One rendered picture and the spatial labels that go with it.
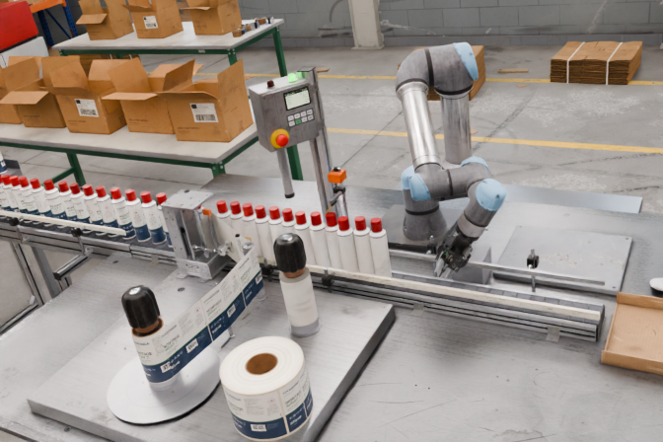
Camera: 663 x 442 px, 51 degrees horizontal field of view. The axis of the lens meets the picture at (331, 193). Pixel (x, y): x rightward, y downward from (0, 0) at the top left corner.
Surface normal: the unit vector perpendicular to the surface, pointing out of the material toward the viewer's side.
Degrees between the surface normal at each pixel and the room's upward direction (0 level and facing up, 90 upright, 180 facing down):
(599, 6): 90
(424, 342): 0
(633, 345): 0
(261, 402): 90
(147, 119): 89
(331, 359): 0
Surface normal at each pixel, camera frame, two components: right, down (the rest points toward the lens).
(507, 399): -0.15, -0.88
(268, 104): 0.45, 0.34
